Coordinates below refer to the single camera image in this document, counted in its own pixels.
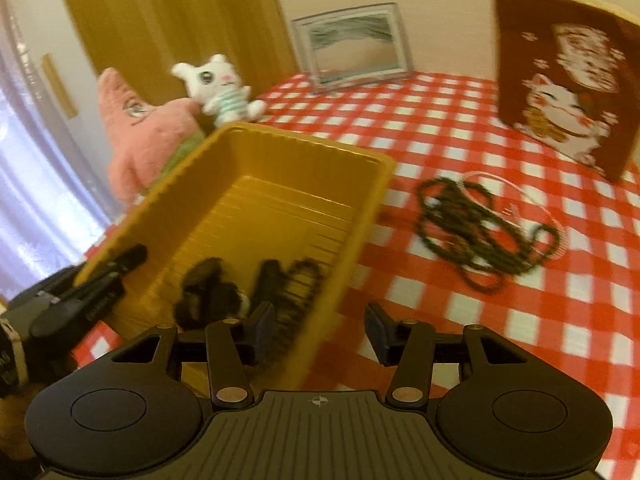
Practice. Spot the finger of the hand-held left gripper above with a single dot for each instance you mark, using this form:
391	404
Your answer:
95	290
127	260

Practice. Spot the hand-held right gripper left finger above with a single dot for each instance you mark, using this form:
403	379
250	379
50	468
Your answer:
262	330

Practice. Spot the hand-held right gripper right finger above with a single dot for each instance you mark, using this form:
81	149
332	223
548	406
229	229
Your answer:
380	335

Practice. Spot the black fitness band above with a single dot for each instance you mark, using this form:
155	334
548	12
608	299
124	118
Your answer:
267	285

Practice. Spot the black wristwatch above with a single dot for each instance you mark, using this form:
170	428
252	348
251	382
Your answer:
205	285

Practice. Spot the yellow plastic tray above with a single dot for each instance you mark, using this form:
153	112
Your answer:
260	210

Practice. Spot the person's left hand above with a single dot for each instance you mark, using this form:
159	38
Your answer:
17	415

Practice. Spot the pink starfish plush toy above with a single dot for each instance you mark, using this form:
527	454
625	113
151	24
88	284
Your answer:
145	140

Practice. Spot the white sheer curtain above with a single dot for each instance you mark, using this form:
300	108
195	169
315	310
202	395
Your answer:
40	160

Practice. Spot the white rabbit plush toy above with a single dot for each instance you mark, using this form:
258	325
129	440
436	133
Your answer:
220	90

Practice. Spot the red checkered tablecloth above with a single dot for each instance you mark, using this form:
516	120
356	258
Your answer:
450	125

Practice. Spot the tan curtain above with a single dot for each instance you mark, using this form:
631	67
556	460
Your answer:
175	20

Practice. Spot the brown lucky cat cushion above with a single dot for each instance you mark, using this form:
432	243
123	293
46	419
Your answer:
525	75

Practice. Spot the clear sand art frame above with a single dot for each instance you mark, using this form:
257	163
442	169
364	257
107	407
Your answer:
350	50

